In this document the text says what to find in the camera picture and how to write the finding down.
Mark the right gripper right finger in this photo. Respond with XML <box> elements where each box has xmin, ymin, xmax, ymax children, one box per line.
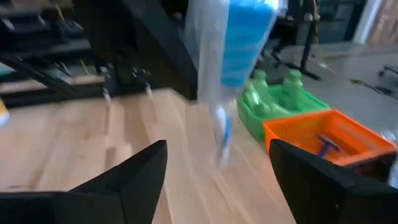
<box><xmin>269</xmin><ymin>139</ymin><xmax>357</xmax><ymax>224</ymax></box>

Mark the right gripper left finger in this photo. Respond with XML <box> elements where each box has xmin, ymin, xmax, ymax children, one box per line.
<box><xmin>70</xmin><ymin>139</ymin><xmax>169</xmax><ymax>224</ymax></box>

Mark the blue disposable razor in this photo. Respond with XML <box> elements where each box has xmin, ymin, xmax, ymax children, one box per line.
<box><xmin>316</xmin><ymin>135</ymin><xmax>341</xmax><ymax>158</ymax></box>

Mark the green Pert shampoo bottle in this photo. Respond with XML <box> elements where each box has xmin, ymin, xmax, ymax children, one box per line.
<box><xmin>244</xmin><ymin>70</ymin><xmax>271</xmax><ymax>116</ymax></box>
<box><xmin>281</xmin><ymin>68</ymin><xmax>304</xmax><ymax>110</ymax></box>

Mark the orange plastic basket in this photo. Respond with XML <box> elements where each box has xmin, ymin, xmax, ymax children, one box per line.
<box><xmin>262</xmin><ymin>108</ymin><xmax>398</xmax><ymax>169</ymax></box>

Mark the green plastic basket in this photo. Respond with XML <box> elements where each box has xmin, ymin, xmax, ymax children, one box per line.
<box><xmin>236</xmin><ymin>83</ymin><xmax>331</xmax><ymax>142</ymax></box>

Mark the black tripod stand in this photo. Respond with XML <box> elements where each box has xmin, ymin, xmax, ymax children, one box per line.
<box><xmin>270</xmin><ymin>0</ymin><xmax>324</xmax><ymax>82</ymax></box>

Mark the white wipes canister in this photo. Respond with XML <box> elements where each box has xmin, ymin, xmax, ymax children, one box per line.
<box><xmin>0</xmin><ymin>98</ymin><xmax>10</xmax><ymax>127</ymax></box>

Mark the black metal table frame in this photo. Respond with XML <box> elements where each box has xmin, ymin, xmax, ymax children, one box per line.
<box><xmin>0</xmin><ymin>51</ymin><xmax>108</xmax><ymax>108</ymax></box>

